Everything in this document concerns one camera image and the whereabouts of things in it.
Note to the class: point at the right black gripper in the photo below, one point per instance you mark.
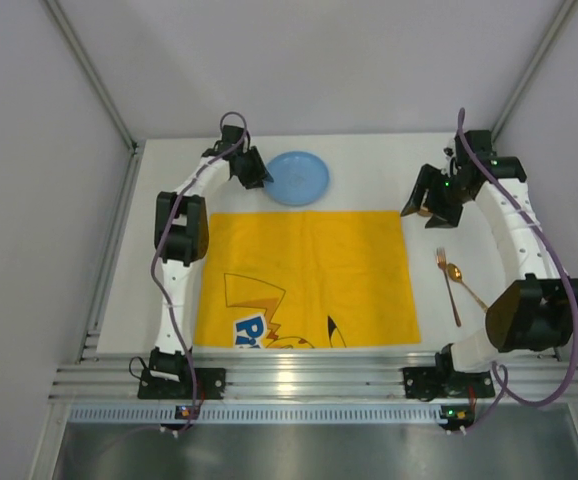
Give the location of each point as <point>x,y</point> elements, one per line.
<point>442,195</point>

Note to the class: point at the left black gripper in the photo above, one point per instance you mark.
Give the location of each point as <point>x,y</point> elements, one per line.
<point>248,167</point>

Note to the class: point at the metal cup with brown base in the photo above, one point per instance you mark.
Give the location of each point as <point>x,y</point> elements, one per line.
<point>424,211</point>

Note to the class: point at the light blue plate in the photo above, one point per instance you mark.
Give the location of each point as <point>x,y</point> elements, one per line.
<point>299,178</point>

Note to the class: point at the rose gold fork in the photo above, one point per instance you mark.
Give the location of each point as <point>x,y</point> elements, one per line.
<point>441,262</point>

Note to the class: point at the yellow cartoon placemat cloth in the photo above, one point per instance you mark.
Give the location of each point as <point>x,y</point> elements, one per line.
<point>306,280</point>

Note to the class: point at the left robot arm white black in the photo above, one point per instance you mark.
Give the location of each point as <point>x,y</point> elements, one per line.
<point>181,239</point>

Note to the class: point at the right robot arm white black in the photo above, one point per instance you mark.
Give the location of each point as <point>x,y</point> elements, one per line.
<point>534,311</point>

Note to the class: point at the gold spoon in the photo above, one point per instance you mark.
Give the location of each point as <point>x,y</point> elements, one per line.
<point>455,274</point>

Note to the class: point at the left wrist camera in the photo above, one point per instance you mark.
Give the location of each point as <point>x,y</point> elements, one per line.
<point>234,140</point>

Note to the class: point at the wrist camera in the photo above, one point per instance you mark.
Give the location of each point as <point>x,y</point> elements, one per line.
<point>480,142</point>
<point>234,140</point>

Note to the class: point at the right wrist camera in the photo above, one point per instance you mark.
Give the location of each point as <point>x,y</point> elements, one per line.
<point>480,142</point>

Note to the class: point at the left aluminium corner post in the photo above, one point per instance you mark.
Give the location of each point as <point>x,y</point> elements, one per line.
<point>68,33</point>

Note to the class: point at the aluminium corner post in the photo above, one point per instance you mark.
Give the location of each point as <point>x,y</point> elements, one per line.
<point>564,12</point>
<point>68,33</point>

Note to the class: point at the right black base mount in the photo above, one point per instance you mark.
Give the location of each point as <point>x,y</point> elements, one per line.
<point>427,383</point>

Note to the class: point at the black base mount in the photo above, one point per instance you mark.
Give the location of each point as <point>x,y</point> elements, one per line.
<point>210,385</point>
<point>427,383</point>

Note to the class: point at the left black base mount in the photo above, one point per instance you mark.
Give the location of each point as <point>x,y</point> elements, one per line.
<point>210,385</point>

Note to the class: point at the right aluminium corner post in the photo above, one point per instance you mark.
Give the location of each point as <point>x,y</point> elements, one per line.
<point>564,12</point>

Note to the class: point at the slotted cable duct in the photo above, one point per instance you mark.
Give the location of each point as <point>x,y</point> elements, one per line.
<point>242,414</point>

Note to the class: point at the aluminium rail frame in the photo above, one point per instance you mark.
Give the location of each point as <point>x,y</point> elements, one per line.
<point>295,377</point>

